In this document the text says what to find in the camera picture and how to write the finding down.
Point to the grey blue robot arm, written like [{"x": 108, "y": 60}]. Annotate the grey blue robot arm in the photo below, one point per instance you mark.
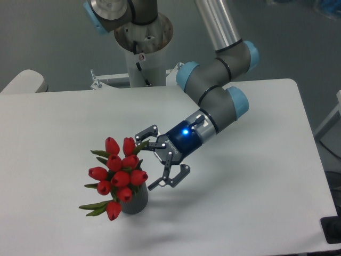
[{"x": 218, "y": 106}]

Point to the white furniture frame right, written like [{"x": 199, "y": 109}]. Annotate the white furniture frame right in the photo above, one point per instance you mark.
[{"x": 332, "y": 118}]

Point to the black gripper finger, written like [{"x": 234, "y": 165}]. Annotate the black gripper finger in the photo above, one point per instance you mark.
[
  {"x": 151, "y": 131},
  {"x": 173, "y": 182}
]

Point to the beige chair backrest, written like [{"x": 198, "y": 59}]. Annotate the beige chair backrest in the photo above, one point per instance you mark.
[{"x": 27, "y": 81}]

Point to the dark grey ribbed vase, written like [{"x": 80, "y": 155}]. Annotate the dark grey ribbed vase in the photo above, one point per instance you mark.
[{"x": 130, "y": 190}]

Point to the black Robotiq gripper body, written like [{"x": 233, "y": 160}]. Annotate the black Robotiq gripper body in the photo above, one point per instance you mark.
[{"x": 174, "y": 146}]

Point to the red tulip bouquet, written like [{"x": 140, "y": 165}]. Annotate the red tulip bouquet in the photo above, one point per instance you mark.
[{"x": 115, "y": 159}]

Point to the black cable grommet box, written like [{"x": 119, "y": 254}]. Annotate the black cable grommet box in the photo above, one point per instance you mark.
[{"x": 331, "y": 229}]

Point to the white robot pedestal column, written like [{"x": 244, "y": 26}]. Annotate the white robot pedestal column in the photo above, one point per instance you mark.
[{"x": 145, "y": 50}]

